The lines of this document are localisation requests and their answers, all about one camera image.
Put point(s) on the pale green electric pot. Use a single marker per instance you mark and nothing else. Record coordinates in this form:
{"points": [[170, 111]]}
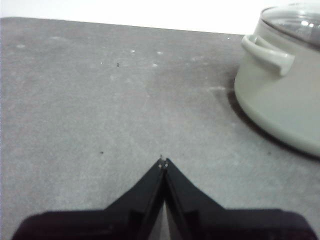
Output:
{"points": [[282, 105]]}

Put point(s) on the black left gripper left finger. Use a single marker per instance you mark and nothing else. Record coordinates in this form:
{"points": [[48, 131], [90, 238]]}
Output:
{"points": [[105, 225]]}

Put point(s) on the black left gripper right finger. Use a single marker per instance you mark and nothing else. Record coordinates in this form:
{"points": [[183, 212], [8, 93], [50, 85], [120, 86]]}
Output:
{"points": [[225, 225]]}

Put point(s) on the glass lid with round knob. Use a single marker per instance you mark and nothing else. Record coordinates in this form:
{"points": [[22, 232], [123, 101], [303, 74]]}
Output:
{"points": [[292, 21]]}

